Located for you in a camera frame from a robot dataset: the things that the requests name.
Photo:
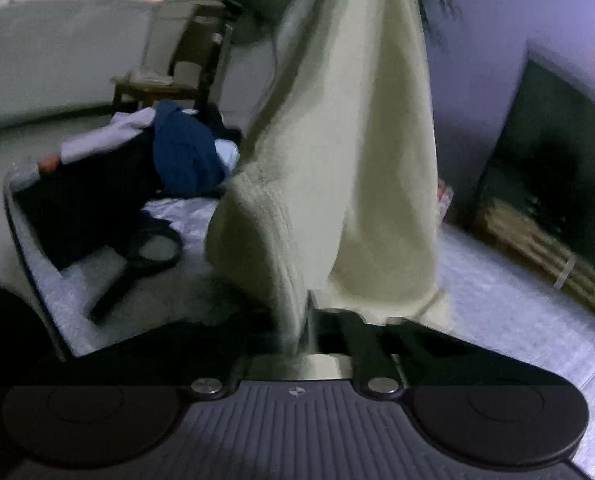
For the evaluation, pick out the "black garment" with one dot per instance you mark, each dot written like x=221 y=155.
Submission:
x=87 y=200

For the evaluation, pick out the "black standing fan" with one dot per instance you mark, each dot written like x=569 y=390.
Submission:
x=262 y=5

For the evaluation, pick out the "cream fleece garment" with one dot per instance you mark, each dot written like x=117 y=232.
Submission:
x=367 y=135

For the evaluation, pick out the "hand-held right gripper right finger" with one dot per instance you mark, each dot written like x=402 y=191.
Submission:
x=362 y=340

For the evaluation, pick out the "pale blue cloth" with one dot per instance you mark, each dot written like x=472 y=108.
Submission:
x=227 y=154

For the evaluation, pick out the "wooden television stand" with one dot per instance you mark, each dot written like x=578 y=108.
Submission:
x=527 y=240

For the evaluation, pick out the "white garment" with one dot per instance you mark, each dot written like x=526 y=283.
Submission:
x=107 y=135

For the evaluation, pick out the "wooden chair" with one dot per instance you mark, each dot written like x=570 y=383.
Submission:
x=192 y=67

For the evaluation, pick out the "white quilted bed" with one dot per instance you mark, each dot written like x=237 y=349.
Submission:
x=502 y=285

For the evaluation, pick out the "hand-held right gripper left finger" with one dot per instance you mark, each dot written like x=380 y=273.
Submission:
x=217 y=360

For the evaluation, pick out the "black flat television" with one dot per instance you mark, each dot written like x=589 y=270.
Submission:
x=552 y=160

